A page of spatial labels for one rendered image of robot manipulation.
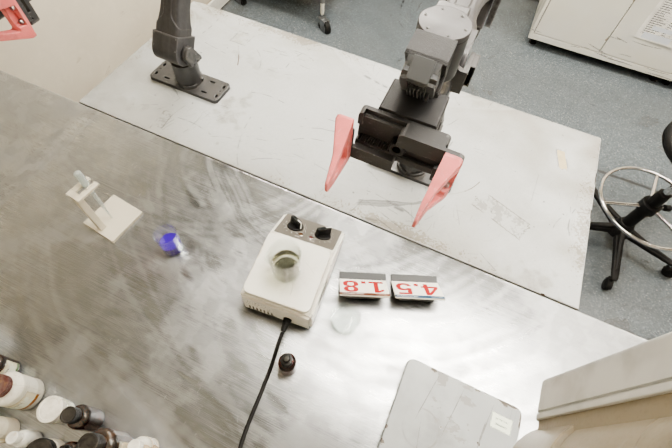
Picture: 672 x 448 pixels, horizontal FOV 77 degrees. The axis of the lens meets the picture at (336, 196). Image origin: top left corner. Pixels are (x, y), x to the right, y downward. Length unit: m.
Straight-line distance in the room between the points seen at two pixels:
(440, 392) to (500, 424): 0.10
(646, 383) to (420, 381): 0.53
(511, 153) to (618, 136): 1.72
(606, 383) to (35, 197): 1.01
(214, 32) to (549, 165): 0.95
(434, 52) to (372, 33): 2.44
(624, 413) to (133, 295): 0.76
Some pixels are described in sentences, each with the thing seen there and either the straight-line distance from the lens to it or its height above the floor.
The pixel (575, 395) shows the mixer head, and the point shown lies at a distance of 0.36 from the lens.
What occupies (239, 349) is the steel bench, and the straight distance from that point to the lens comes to 0.80.
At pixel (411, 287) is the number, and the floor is 0.92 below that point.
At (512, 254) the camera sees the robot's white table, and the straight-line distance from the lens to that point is 0.94.
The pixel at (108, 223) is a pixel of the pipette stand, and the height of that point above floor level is 0.91.
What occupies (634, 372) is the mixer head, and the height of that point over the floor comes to 1.42.
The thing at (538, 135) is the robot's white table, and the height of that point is 0.90.
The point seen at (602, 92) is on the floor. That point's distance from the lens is 3.00.
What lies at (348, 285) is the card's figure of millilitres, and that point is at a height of 0.92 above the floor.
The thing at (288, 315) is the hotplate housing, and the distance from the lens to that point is 0.75.
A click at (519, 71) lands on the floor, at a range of 2.87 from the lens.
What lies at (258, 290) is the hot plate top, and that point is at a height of 0.99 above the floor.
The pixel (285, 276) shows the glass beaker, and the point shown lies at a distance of 0.69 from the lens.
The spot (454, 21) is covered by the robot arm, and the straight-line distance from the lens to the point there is 0.49.
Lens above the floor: 1.67
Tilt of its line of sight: 57 degrees down
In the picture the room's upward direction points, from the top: 5 degrees clockwise
